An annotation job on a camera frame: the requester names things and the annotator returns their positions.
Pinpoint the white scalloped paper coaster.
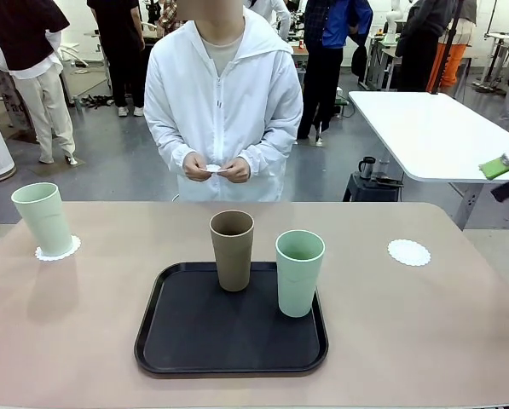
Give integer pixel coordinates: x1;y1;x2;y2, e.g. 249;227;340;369
34;234;82;262
386;239;431;267
196;163;234;176

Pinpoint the pale green tall cup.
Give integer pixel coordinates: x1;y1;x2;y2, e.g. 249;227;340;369
275;229;327;319
10;181;74;257

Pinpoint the person's right forearm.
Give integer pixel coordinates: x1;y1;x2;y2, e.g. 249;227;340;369
149;121;200;176

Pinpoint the person's left forearm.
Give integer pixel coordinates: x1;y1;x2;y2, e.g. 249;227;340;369
240;118;300;178

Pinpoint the person's left hand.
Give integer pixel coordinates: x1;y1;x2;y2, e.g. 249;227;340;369
221;156;252;184

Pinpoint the person's right hand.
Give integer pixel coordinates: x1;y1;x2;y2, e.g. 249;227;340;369
182;152;213;182

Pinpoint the white standing desk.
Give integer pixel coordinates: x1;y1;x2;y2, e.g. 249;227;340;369
347;90;509;231

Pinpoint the bystander in orange trousers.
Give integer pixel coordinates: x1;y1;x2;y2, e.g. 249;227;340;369
426;0;479;97

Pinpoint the steel and black mug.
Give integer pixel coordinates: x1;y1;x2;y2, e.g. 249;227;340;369
358;156;377;180

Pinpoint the black step stool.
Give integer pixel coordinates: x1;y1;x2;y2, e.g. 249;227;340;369
342;171;404;203

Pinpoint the black tripod pole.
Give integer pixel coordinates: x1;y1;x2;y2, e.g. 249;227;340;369
426;0;467;95

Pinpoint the bystander in dark grey top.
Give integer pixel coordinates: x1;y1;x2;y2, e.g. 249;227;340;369
395;0;455;93

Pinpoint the black bag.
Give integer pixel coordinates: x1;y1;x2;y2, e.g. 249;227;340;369
350;44;368;78

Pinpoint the bystander in blue jacket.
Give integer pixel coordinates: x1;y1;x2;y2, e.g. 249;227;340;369
296;0;374;147

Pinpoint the brown tall cup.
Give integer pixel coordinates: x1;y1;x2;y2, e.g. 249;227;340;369
208;210;255;292

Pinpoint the person in white jacket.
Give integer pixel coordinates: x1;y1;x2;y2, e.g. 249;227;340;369
142;8;304;203

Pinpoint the black plastic tray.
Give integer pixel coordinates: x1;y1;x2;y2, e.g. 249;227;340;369
133;261;330;376

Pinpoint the bystander in plaid shirt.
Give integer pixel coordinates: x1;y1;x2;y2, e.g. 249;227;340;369
155;0;179;29

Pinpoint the bystander dressed in black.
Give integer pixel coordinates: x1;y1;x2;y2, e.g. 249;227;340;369
86;0;147;118

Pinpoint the bystander in black T-shirt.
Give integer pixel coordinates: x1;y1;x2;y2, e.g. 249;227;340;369
0;0;77;165

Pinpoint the white metal-frame workbench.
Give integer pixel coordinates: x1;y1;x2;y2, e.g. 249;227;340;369
479;32;509;93

